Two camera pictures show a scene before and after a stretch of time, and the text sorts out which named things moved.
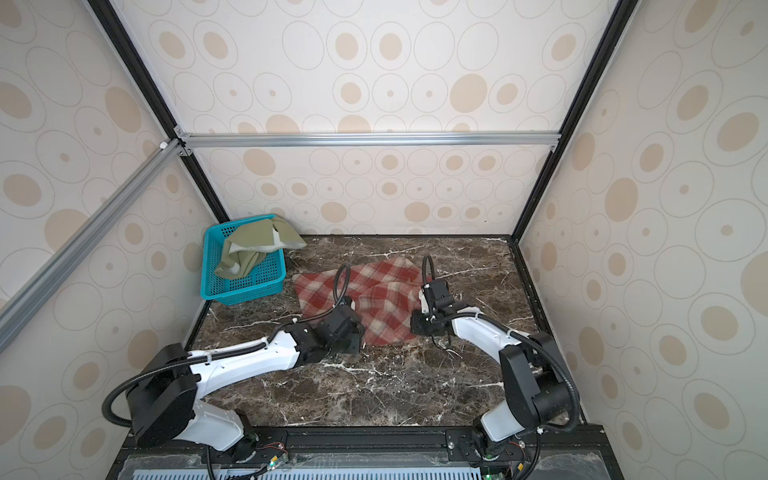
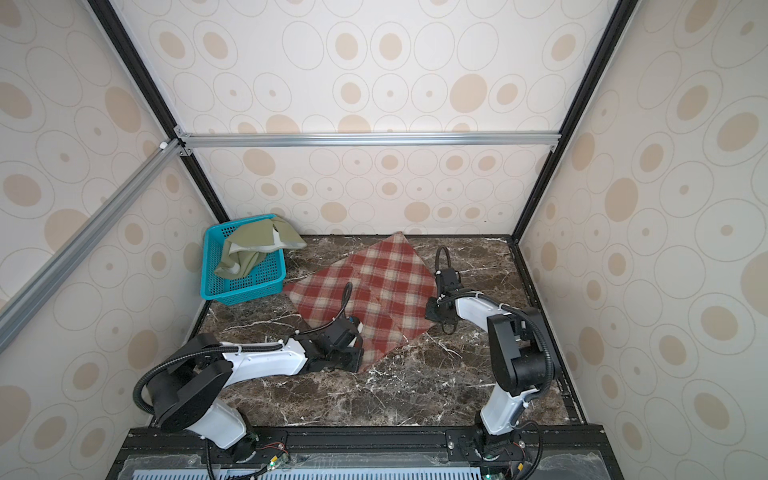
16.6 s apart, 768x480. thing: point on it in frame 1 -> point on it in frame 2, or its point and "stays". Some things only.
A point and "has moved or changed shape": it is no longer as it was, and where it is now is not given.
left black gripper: (355, 334) -> (357, 359)
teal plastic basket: (266, 279) stays
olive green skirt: (247, 248) stays
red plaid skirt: (383, 296) has moved or changed shape
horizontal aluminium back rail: (371, 140) stays
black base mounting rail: (583, 453) stays
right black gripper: (416, 324) -> (431, 311)
